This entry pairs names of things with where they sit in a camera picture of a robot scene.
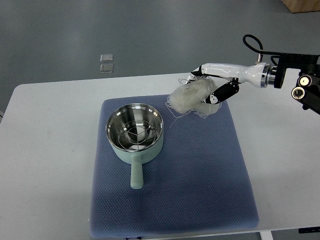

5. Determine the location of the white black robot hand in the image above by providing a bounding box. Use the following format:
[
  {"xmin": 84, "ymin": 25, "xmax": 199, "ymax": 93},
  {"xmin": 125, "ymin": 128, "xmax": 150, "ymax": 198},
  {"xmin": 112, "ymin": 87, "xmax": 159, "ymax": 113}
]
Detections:
[{"xmin": 188, "ymin": 62, "xmax": 272, "ymax": 105}]

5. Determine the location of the white vermicelli nest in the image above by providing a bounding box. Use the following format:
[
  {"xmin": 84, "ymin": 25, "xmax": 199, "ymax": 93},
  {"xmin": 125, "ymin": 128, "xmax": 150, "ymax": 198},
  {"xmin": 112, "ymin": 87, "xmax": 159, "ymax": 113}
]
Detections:
[{"xmin": 165, "ymin": 77, "xmax": 221, "ymax": 119}]

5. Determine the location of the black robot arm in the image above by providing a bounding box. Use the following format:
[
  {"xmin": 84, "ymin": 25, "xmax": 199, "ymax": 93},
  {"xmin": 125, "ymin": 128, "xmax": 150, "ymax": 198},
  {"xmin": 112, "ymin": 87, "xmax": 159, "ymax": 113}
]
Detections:
[{"xmin": 242, "ymin": 34, "xmax": 320, "ymax": 114}]

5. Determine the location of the mint green steel pot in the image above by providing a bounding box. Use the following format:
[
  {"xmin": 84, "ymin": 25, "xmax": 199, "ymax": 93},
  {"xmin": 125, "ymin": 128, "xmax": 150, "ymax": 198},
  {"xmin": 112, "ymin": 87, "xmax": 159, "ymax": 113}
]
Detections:
[{"xmin": 105, "ymin": 103, "xmax": 164, "ymax": 190}]

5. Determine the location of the wooden box corner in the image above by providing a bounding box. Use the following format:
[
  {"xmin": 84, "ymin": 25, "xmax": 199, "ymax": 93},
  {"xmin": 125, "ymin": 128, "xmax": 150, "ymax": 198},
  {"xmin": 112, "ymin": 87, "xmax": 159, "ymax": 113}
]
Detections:
[{"xmin": 282, "ymin": 0, "xmax": 320, "ymax": 13}]

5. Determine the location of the blue textured mat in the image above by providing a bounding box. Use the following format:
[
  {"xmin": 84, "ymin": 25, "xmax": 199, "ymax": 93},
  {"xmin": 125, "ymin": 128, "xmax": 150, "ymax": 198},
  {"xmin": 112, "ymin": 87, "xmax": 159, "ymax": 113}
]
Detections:
[{"xmin": 89, "ymin": 95, "xmax": 259, "ymax": 239}]

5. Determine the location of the upper metal floor plate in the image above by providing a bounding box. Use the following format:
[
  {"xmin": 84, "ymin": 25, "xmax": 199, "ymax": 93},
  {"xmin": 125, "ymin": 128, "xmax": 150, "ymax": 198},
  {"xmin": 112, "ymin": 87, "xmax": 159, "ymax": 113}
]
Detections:
[{"xmin": 100, "ymin": 53, "xmax": 113, "ymax": 63}]

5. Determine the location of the metal floor plate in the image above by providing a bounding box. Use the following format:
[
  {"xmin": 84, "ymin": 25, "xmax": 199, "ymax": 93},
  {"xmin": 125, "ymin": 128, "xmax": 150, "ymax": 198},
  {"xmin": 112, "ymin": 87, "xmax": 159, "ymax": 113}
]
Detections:
[
  {"xmin": 100, "ymin": 62, "xmax": 114, "ymax": 74},
  {"xmin": 100, "ymin": 53, "xmax": 113, "ymax": 63}
]

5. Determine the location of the lower metal floor plate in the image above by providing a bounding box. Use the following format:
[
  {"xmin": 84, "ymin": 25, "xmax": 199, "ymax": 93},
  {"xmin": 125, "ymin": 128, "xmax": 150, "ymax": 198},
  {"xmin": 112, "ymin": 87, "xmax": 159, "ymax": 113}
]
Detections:
[{"xmin": 100, "ymin": 62, "xmax": 114, "ymax": 74}]

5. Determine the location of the white table leg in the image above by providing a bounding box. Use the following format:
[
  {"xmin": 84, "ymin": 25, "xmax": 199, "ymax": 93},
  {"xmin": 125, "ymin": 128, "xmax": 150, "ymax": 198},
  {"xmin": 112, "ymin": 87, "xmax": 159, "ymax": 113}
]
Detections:
[{"xmin": 259, "ymin": 231, "xmax": 274, "ymax": 240}]

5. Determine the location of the wire steaming rack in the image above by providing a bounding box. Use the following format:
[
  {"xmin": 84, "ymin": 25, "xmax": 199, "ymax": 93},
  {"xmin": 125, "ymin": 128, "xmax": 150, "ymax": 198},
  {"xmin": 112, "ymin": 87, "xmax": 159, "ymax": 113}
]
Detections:
[{"xmin": 117, "ymin": 120, "xmax": 157, "ymax": 151}]

